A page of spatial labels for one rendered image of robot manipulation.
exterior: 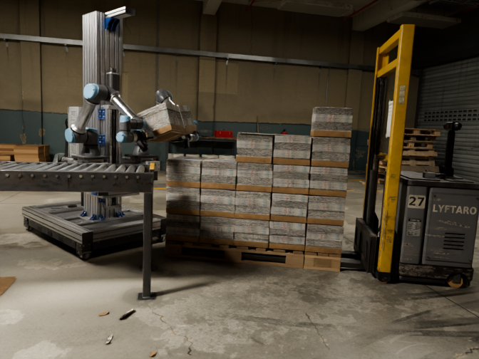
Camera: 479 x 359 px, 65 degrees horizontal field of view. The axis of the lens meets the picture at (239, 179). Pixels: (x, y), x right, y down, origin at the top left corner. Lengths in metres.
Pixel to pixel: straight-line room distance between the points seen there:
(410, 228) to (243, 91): 7.52
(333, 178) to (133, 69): 7.46
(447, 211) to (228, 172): 1.64
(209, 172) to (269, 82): 7.26
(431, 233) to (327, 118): 1.14
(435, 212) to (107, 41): 2.98
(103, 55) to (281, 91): 7.15
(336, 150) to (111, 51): 2.11
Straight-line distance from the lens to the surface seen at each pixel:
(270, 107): 10.14
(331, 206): 3.06
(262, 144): 3.00
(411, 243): 3.09
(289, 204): 3.05
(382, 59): 3.69
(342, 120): 3.03
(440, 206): 3.09
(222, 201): 3.08
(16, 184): 2.51
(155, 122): 3.06
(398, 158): 2.91
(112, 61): 3.67
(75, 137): 3.24
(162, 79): 9.77
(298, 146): 3.00
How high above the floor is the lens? 1.08
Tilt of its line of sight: 7 degrees down
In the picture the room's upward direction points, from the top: 3 degrees clockwise
